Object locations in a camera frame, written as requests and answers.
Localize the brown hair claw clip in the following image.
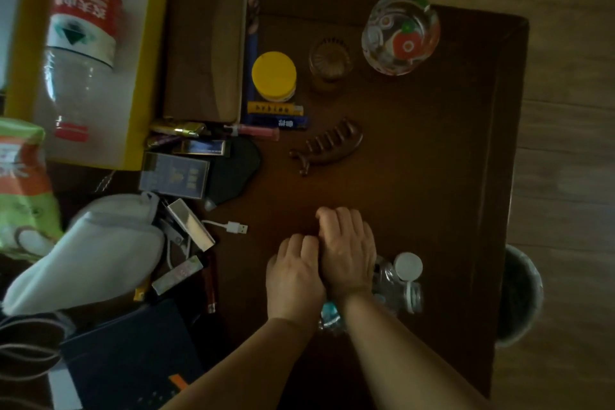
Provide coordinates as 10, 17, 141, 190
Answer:
289, 118, 364, 177

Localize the yellow tray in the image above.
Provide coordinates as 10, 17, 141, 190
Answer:
3, 0, 170, 171

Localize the grey card box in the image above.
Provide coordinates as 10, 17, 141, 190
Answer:
139, 151, 211, 200

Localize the white charger block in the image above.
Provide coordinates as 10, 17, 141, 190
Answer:
47, 361, 83, 410

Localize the round waste bin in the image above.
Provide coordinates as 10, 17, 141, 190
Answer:
496, 245, 545, 348

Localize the red lipstick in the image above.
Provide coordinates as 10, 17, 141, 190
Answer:
201, 253, 218, 315

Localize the green snack bag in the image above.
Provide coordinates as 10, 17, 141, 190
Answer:
0, 117, 64, 261

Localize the brown notebook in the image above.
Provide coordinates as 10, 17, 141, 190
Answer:
162, 0, 249, 125

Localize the dark box orange mark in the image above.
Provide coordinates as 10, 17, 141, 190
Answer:
60, 299, 205, 410

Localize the person's left forearm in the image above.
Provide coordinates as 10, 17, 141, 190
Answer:
161, 317, 318, 410

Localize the clear plastic bottle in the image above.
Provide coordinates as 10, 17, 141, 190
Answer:
316, 252, 425, 336

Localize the white charging cable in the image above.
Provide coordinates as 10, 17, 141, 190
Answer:
0, 313, 73, 410

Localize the yellow slim box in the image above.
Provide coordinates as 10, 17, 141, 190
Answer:
247, 101, 305, 117

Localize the gold lipstick case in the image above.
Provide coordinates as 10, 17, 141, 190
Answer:
149, 119, 208, 138

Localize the yellow lid jar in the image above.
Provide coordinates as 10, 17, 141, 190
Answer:
251, 51, 298, 103

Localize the blue slim box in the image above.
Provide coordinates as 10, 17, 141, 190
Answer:
245, 113, 310, 130

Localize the white fabric pouch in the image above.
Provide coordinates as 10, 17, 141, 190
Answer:
2, 192, 165, 317

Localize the person's right forearm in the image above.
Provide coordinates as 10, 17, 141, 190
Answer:
336, 293, 491, 410

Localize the person's left hand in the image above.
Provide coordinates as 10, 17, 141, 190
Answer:
265, 233, 329, 332

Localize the dark gold slim box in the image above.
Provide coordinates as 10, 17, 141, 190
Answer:
172, 138, 231, 157

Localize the white usb cable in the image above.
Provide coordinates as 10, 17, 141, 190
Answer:
201, 220, 250, 236

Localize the printed glass jar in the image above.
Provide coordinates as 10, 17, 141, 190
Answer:
361, 0, 441, 77

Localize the black round pad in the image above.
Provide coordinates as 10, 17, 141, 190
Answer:
204, 135, 263, 206

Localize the silver rectangular case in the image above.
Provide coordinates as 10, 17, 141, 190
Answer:
165, 198, 216, 252

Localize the person's right hand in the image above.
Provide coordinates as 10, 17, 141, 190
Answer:
315, 206, 377, 306

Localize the pink tube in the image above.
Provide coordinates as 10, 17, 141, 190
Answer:
223, 122, 281, 142

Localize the red label water bottle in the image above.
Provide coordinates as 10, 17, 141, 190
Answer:
43, 0, 125, 142

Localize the white small tube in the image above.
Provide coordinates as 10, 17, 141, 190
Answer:
151, 254, 205, 296

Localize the small clear glass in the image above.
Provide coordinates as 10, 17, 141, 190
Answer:
309, 36, 355, 91

